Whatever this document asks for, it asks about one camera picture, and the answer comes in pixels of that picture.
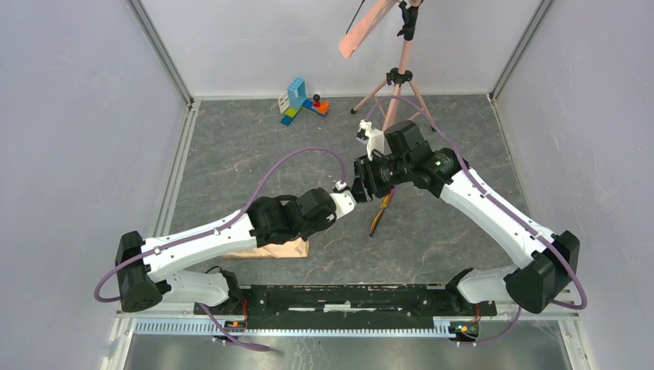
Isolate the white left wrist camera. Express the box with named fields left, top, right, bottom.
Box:
left=330, top=180, right=356, bottom=219

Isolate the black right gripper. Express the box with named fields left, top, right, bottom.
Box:
left=349, top=152, right=411, bottom=204

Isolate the peach cloth napkin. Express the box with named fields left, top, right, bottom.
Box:
left=221, top=239, right=309, bottom=259

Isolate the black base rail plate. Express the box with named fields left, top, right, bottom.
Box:
left=208, top=284, right=497, bottom=330

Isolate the colourful toy brick structure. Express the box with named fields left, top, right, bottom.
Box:
left=278, top=78, right=330, bottom=126

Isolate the pink tripod stand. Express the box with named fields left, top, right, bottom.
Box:
left=350, top=1, right=432, bottom=119

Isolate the iridescent rainbow knife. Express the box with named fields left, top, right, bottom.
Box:
left=369, top=186, right=397, bottom=237

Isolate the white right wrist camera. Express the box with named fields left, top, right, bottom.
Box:
left=356, top=119, right=384, bottom=160

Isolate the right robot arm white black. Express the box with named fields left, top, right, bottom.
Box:
left=352, top=120, right=580, bottom=315

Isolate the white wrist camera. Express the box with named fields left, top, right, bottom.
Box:
left=330, top=180, right=356, bottom=219
left=356, top=119, right=384, bottom=160

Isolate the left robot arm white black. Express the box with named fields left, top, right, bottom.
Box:
left=115, top=188, right=355, bottom=315

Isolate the pink panel on tripod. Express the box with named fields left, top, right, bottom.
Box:
left=338, top=0, right=396, bottom=59

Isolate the aluminium frame rail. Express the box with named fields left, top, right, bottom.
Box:
left=101, top=284, right=589, bottom=369

